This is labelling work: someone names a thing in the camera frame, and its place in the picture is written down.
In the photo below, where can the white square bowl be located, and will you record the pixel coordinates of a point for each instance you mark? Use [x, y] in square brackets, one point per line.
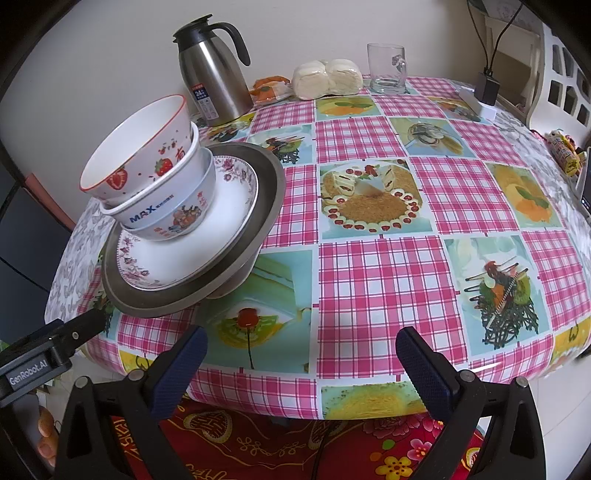
[184, 177]

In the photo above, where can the pink checked plastic tablecloth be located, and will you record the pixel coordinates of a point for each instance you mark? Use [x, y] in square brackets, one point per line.
[369, 277]

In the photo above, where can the dark device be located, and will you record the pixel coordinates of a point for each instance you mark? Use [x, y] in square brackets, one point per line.
[585, 184]

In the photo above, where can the colourful snack packet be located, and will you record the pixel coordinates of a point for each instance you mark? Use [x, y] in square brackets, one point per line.
[565, 150]

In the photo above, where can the small white printed bowl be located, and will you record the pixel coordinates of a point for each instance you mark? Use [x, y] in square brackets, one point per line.
[184, 217]

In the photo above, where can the white wooden frame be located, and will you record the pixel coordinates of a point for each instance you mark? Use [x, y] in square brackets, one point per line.
[531, 55]

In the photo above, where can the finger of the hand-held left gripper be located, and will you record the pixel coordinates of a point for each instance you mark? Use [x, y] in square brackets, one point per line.
[87, 325]

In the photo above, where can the black power adapter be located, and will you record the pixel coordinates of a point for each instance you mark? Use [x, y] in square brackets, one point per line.
[487, 87]

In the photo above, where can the steel thermos jug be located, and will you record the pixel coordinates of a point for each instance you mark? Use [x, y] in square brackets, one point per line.
[212, 78]

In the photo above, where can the person's left hand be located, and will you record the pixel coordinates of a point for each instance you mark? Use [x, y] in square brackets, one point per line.
[48, 427]

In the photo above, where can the clear glass mug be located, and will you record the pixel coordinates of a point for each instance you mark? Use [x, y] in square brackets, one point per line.
[383, 69]

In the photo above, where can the bag of steamed buns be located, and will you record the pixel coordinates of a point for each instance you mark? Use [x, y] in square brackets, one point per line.
[323, 78]

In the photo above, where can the dark blue cabinet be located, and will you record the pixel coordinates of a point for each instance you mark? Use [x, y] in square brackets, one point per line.
[18, 240]

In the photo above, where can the floral rim plate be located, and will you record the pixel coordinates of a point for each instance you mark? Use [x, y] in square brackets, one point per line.
[194, 263]

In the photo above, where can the orange snack packet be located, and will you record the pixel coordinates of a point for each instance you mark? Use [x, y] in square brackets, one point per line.
[268, 92]

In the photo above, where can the steel basin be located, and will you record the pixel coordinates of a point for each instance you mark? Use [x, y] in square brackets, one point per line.
[263, 217]

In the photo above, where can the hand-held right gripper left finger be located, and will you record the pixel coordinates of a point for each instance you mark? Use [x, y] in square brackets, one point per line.
[180, 369]

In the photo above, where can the white power strip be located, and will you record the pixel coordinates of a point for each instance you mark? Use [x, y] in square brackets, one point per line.
[480, 110]

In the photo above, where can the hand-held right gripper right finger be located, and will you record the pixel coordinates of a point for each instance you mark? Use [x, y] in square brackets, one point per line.
[422, 369]

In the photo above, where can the white bowl with red rim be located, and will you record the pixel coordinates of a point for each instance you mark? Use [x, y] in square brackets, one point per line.
[138, 143]

